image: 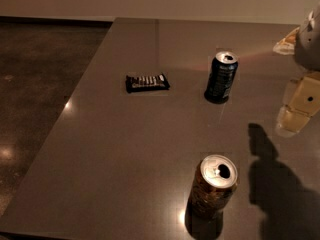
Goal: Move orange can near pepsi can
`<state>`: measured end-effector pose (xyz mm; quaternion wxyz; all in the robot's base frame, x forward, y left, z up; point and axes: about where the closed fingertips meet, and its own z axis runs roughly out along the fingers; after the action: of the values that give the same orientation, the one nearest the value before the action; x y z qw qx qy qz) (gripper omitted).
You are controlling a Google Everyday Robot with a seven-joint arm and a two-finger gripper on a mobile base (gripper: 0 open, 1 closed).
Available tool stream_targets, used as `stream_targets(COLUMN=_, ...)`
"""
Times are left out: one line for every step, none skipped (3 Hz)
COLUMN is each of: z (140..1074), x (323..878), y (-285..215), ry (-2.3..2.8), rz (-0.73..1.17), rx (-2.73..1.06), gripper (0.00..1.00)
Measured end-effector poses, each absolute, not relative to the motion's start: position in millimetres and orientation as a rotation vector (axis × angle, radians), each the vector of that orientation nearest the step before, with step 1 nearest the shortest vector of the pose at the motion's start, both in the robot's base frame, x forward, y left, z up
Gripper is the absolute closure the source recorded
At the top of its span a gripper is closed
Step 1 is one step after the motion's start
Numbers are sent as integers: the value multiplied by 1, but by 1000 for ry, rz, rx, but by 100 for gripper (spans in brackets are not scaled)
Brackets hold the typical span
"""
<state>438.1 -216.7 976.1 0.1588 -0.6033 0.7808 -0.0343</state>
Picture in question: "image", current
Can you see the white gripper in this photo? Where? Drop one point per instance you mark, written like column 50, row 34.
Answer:
column 308, row 47

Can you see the orange soda can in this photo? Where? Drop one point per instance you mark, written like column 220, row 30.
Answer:
column 215, row 181

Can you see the dark blue pepsi can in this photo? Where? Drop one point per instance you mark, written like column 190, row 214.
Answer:
column 223, row 71

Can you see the black snack bar wrapper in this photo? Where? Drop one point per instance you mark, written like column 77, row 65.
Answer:
column 146, row 83

